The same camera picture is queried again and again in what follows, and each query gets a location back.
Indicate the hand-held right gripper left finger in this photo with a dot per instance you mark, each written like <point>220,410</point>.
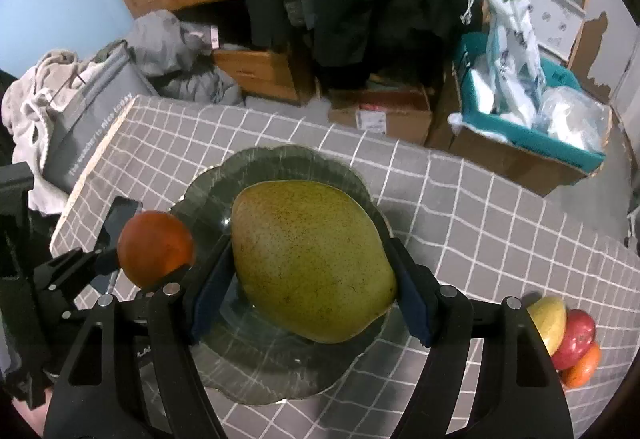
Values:
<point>212,291</point>

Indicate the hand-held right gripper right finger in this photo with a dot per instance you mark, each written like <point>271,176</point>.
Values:
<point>412,304</point>

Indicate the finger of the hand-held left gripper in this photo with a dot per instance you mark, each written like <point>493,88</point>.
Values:
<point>82,303</point>
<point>122,216</point>

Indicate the smooth orange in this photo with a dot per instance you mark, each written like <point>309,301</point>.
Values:
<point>582,369</point>
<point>155,246</point>

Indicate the dark green glass plate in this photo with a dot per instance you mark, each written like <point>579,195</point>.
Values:
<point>280,369</point>

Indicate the red apple with yellow patch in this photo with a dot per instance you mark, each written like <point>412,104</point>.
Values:
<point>547,321</point>

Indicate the grey checked tablecloth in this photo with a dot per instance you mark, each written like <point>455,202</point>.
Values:
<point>475,244</point>

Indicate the grey printed fabric bag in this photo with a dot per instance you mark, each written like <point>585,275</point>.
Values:
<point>100,119</point>

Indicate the beige blanket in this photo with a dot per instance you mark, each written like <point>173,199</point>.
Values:
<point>30,99</point>

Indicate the grey clothing pile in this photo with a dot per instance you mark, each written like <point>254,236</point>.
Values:
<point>170,49</point>

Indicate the brown labelled cardboard box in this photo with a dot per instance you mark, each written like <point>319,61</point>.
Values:
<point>390,114</point>

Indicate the teal cardboard box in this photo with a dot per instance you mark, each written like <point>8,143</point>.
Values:
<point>525,149</point>

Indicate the wooden drawer box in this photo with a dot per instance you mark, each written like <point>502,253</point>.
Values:
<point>255,69</point>

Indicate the white plastic packet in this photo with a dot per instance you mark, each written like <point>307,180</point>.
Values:
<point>482,89</point>

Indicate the clear plastic bag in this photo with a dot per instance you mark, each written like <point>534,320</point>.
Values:
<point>572,116</point>

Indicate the white printed sack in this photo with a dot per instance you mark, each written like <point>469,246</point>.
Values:
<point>510,29</point>

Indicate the white patterned storage box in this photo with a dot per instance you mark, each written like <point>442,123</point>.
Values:
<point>555,24</point>

